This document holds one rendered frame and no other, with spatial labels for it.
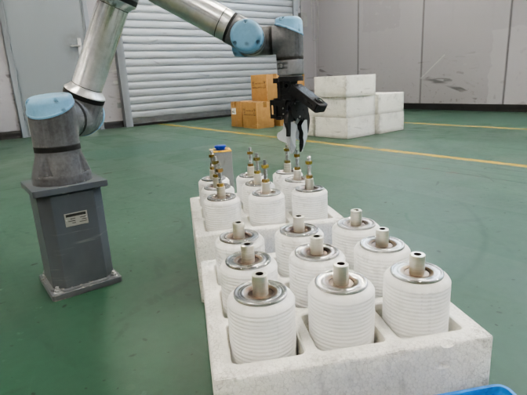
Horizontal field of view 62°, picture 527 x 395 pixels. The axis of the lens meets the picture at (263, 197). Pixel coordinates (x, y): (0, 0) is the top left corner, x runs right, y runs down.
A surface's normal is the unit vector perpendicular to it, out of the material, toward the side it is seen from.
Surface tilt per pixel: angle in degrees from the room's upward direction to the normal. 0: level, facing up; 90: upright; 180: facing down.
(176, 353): 0
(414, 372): 90
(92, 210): 90
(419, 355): 90
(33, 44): 90
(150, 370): 0
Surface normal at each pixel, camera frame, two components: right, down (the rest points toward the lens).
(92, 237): 0.60, 0.18
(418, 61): -0.80, 0.19
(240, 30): -0.07, 0.26
